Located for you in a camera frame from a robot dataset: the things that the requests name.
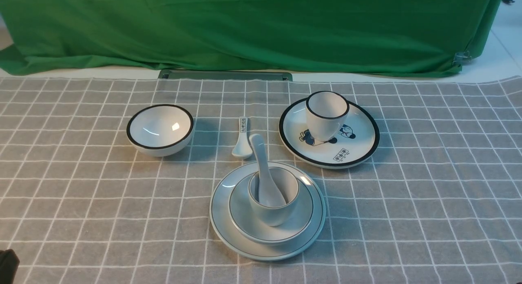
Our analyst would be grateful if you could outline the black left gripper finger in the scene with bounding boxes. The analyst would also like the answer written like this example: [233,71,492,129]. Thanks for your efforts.
[0,249,20,284]

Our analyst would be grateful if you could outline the thin rimmed white bowl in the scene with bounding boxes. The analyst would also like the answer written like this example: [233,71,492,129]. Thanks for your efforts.
[229,174,318,244]

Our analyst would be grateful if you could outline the large plain white spoon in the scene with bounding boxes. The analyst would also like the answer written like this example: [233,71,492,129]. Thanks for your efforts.
[249,134,286,208]

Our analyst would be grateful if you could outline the plain white cup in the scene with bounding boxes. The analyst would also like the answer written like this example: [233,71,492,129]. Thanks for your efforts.
[248,167,301,226]

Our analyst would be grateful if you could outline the black rimmed white bowl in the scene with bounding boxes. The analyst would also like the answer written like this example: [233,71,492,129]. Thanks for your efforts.
[126,104,195,157]

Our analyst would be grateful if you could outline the large plain white plate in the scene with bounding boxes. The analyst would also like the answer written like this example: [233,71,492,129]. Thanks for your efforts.
[210,162,327,262]

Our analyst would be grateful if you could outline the small patterned white spoon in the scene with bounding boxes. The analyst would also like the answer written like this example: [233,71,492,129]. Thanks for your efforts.
[232,116,253,160]

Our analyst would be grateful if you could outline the black rimmed white cup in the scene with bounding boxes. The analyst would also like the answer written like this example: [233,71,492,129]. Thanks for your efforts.
[305,91,350,142]

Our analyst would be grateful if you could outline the black rimmed illustrated plate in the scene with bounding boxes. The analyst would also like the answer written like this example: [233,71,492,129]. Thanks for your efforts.
[279,98,380,169]

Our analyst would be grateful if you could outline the grey checked tablecloth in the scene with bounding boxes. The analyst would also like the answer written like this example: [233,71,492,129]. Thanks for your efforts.
[0,76,522,284]

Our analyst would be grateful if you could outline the green backdrop cloth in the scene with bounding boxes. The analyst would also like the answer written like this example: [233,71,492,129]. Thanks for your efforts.
[1,0,501,78]

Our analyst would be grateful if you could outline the metal clip on backdrop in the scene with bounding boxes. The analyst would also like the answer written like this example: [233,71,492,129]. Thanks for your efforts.
[452,51,473,65]

